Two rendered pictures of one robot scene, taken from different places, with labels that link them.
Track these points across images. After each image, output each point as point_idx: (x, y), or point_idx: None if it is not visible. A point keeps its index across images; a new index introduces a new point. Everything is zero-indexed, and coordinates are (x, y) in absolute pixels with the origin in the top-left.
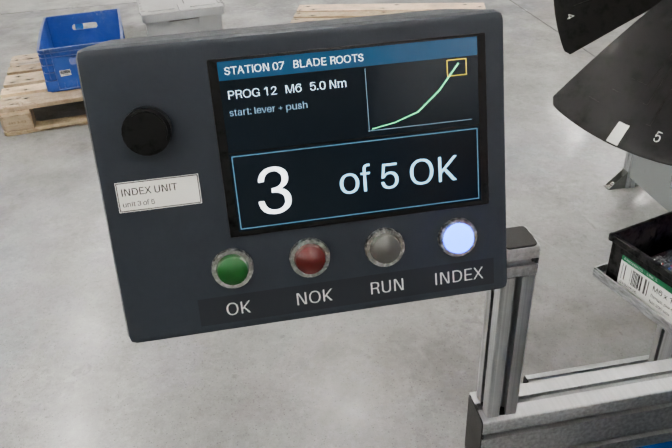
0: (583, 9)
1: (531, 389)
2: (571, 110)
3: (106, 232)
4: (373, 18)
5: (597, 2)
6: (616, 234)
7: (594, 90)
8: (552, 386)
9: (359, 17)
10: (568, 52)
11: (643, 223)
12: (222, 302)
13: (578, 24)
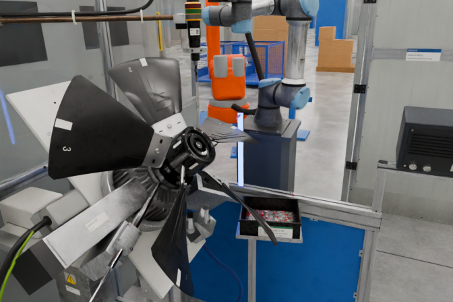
0: (185, 263)
1: (364, 209)
2: (274, 238)
3: None
4: (431, 112)
5: (185, 251)
6: (299, 222)
7: (265, 226)
8: (358, 207)
9: (433, 120)
10: (193, 293)
11: (286, 222)
12: None
13: (188, 274)
